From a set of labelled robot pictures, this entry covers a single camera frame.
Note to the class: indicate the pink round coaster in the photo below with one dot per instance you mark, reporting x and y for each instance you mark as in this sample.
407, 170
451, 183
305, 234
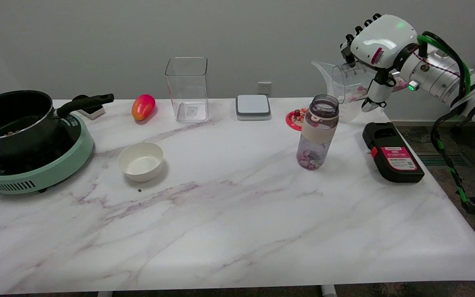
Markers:
293, 120

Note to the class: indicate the white table leg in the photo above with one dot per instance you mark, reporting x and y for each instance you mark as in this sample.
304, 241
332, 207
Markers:
328, 291
104, 294

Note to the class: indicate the floor vent grille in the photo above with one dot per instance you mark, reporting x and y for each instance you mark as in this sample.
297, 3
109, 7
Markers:
441, 159

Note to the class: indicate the clear plastic measuring jug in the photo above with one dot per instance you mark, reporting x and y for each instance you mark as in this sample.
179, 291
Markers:
324, 74

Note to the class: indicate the white wall outlet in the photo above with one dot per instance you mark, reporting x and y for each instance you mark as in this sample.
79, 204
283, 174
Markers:
264, 88

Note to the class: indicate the smoky bottle with beige sleeve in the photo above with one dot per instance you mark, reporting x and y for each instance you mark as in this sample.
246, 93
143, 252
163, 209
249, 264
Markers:
320, 128

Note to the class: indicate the red yellow mango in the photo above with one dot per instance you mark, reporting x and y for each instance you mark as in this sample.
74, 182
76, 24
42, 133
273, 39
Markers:
143, 107

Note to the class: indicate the pink white candy pile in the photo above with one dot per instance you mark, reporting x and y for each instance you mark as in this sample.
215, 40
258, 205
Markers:
309, 159
359, 94

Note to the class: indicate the white grey square lid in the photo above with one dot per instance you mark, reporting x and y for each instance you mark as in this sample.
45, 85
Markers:
253, 106

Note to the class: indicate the small white black device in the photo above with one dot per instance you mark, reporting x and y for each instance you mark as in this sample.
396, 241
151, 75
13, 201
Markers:
93, 111

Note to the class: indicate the mint green induction cooker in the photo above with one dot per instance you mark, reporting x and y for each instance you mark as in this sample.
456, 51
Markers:
52, 167

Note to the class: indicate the white round bowl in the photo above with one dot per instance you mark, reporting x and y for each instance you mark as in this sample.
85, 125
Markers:
140, 163

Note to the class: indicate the clear round glass cup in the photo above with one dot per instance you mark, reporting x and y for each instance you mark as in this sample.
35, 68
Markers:
346, 82

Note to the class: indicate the black box with pink label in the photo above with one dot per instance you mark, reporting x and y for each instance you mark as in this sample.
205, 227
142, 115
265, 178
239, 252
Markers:
394, 154

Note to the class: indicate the clear square storage container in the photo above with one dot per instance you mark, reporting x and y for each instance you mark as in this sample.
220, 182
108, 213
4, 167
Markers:
188, 88

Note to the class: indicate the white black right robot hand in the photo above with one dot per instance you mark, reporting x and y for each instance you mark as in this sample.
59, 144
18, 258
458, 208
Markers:
386, 37

